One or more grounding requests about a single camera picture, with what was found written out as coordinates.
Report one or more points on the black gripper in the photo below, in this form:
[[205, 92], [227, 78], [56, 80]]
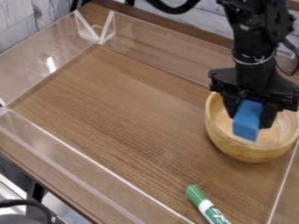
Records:
[[257, 83]]

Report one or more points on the blue rectangular block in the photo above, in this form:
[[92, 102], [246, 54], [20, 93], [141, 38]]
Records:
[[247, 120]]

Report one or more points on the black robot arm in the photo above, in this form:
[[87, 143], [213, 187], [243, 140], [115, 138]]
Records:
[[261, 24]]

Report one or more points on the brown wooden bowl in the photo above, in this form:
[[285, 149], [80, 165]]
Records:
[[274, 141]]

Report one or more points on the green dry erase marker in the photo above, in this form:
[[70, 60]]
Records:
[[213, 215]]

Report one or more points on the clear acrylic tray wall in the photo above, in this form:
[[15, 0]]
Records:
[[106, 100]]

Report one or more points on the black table leg frame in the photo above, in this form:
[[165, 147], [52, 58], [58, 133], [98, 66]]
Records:
[[38, 214]]

